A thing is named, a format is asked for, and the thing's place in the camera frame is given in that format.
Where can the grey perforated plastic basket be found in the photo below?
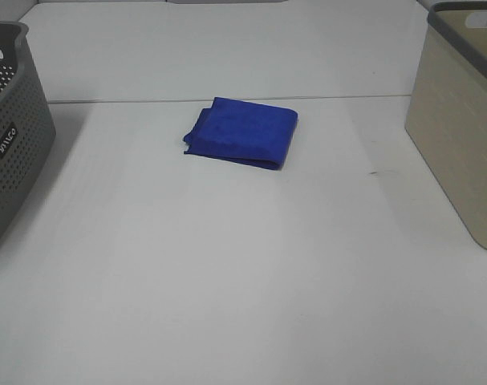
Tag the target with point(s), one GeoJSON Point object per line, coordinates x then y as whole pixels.
{"type": "Point", "coordinates": [27, 130]}

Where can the beige plastic bin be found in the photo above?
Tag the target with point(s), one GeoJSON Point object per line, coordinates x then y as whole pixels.
{"type": "Point", "coordinates": [447, 114]}

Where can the blue towel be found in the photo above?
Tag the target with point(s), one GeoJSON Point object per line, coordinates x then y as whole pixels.
{"type": "Point", "coordinates": [243, 132]}

